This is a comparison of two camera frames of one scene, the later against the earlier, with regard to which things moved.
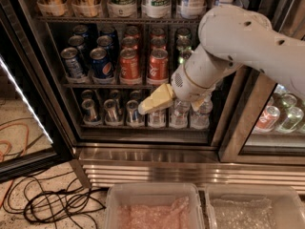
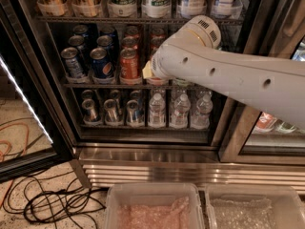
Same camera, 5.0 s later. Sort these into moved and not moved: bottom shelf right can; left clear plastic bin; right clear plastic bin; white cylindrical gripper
Moved: white cylindrical gripper
Not moved: left clear plastic bin; right clear plastic bin; bottom shelf right can
